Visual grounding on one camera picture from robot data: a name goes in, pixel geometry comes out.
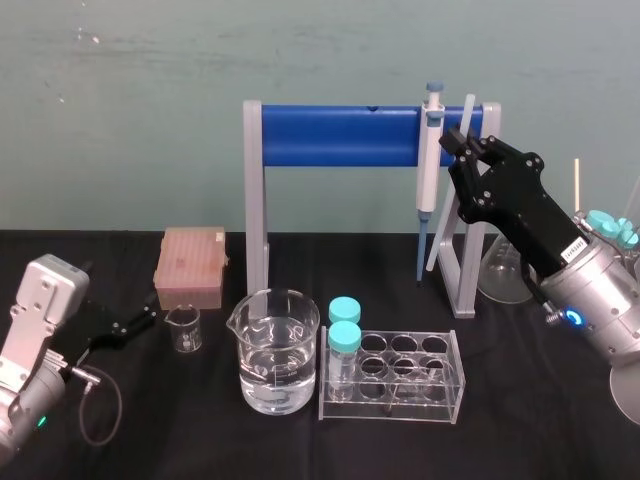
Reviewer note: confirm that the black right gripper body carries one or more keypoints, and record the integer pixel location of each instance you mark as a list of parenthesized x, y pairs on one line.
[(520, 205)]

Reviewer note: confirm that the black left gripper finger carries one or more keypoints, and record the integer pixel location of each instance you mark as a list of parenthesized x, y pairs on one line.
[(149, 305), (131, 332)]

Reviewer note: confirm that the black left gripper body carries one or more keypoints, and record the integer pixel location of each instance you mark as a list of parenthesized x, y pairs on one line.
[(97, 335)]

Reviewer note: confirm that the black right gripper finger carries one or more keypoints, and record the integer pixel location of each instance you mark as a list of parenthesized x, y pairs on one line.
[(487, 147), (455, 145)]

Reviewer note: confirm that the clear glass stirring rod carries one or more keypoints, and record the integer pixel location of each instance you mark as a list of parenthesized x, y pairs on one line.
[(446, 220)]

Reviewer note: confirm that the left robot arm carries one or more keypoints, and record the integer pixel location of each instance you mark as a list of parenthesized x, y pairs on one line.
[(35, 310)]

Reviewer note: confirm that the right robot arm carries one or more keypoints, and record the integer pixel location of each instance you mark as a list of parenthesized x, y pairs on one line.
[(595, 295)]

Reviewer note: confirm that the white and blue pipette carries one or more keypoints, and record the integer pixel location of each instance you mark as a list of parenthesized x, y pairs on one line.
[(430, 170)]

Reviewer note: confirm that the small glass beaker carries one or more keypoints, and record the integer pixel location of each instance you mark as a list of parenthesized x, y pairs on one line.
[(184, 332)]

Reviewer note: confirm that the pink pipette tip box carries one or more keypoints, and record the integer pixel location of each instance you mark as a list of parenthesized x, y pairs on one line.
[(192, 265)]

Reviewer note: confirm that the thin wooden stick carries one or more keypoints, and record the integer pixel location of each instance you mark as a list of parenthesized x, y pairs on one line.
[(577, 185)]

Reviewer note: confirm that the glass conical flask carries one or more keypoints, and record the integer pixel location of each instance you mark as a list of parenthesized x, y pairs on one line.
[(505, 280)]

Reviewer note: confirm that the bottle with teal cap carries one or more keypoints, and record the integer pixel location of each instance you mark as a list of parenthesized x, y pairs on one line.
[(629, 235), (602, 225)]

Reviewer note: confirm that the grey and blue pipette stand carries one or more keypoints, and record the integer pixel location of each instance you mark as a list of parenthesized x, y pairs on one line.
[(340, 135)]

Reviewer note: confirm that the black table cloth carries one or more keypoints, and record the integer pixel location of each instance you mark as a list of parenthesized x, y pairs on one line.
[(200, 440)]

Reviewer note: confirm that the large glass beaker with water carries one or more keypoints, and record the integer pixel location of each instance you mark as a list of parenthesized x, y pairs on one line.
[(277, 370)]

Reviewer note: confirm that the glass vial with teal cap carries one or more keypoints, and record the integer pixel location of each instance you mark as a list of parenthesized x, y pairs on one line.
[(344, 345), (345, 307)]

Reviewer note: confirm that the clear acrylic tube rack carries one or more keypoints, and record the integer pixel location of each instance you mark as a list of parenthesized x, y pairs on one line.
[(430, 400)]

